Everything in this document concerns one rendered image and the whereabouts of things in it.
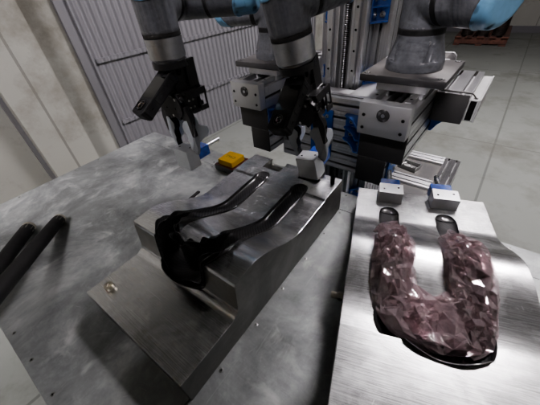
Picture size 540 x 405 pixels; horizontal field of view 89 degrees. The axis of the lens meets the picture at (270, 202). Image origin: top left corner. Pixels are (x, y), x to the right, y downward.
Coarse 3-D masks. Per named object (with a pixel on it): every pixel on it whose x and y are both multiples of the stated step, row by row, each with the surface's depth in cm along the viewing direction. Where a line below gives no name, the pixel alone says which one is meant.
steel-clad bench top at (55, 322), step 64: (64, 192) 86; (128, 192) 84; (192, 192) 81; (64, 256) 65; (128, 256) 63; (320, 256) 59; (0, 320) 53; (64, 320) 52; (256, 320) 49; (320, 320) 48; (64, 384) 43; (128, 384) 42; (256, 384) 41; (320, 384) 40
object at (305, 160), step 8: (304, 152) 64; (312, 152) 63; (328, 152) 65; (296, 160) 63; (304, 160) 62; (312, 160) 61; (320, 160) 62; (304, 168) 63; (312, 168) 62; (320, 168) 63; (304, 176) 65; (312, 176) 64; (320, 176) 64
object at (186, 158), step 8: (184, 144) 70; (200, 144) 72; (208, 144) 75; (176, 152) 69; (184, 152) 67; (192, 152) 68; (200, 152) 71; (208, 152) 73; (184, 160) 69; (192, 160) 69; (184, 168) 71; (192, 168) 70
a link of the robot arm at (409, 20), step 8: (408, 0) 68; (416, 0) 66; (424, 0) 64; (432, 0) 63; (408, 8) 69; (416, 8) 67; (424, 8) 65; (432, 8) 63; (408, 16) 69; (416, 16) 68; (424, 16) 67; (432, 16) 65; (400, 24) 73; (408, 24) 70; (416, 24) 69; (424, 24) 68; (432, 24) 67
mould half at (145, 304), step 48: (336, 192) 64; (144, 240) 54; (288, 240) 50; (96, 288) 50; (144, 288) 49; (192, 288) 48; (240, 288) 41; (144, 336) 42; (192, 336) 41; (240, 336) 46; (192, 384) 39
